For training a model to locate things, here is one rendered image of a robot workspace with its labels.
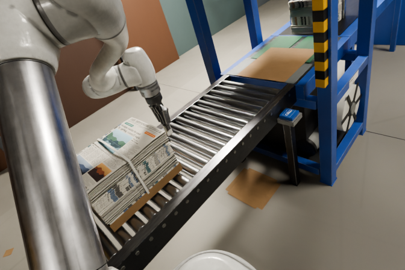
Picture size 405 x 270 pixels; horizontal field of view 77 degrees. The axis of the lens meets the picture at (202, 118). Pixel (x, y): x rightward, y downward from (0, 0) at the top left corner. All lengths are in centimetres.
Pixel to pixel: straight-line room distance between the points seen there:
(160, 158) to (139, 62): 40
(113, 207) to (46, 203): 64
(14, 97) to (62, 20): 16
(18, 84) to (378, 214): 189
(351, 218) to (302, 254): 39
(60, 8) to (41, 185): 31
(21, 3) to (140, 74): 59
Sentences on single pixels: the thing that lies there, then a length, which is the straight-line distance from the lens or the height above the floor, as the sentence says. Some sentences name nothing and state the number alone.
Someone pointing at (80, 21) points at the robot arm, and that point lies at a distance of 56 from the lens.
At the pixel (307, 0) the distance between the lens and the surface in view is 223.
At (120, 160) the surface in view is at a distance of 105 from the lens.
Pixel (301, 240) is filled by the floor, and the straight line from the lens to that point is 183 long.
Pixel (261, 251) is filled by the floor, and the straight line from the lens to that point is 182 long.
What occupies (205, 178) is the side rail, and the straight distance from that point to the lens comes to 114.
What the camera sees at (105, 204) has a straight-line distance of 106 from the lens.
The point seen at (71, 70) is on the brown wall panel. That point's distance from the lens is 405.
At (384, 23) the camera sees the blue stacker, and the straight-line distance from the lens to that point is 386.
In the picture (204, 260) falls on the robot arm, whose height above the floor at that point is 127.
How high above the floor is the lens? 161
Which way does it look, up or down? 33 degrees down
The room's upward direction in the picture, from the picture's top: 19 degrees counter-clockwise
